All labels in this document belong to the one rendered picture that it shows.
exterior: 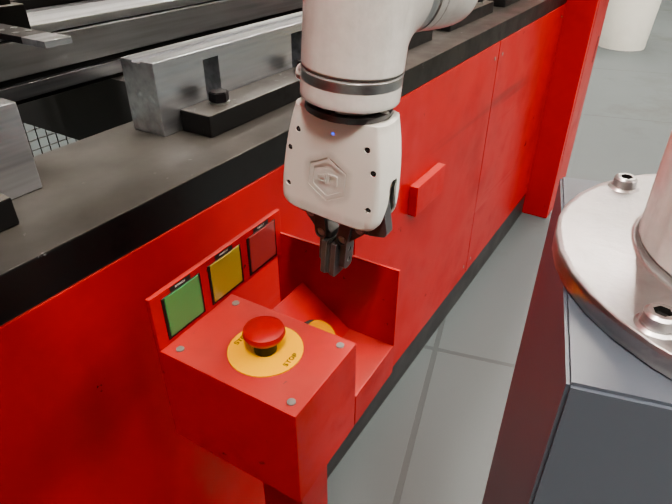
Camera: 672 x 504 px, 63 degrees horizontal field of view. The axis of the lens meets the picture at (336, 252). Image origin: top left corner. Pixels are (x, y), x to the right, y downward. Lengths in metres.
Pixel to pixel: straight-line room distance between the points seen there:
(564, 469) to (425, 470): 1.18
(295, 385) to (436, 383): 1.13
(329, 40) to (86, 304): 0.35
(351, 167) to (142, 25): 0.68
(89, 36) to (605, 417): 0.93
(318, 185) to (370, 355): 0.23
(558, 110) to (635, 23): 3.41
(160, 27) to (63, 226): 0.59
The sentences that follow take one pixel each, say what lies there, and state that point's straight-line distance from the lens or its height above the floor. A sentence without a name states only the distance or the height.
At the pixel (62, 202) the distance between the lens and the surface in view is 0.64.
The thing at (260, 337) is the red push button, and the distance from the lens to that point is 0.51.
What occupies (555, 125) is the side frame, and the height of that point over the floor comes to 0.40.
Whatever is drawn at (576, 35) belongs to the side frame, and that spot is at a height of 0.73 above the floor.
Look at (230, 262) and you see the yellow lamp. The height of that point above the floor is 0.82.
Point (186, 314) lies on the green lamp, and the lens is 0.56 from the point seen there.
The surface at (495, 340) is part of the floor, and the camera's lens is 1.78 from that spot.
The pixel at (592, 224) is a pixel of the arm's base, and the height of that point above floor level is 1.01.
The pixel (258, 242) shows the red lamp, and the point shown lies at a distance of 0.62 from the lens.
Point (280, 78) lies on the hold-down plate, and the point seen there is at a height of 0.90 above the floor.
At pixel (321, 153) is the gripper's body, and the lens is 0.48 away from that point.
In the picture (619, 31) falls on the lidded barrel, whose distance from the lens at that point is 5.70.
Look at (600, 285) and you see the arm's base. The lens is 0.25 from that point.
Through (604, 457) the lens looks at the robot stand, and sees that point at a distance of 0.24.
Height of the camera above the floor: 1.14
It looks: 33 degrees down
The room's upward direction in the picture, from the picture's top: straight up
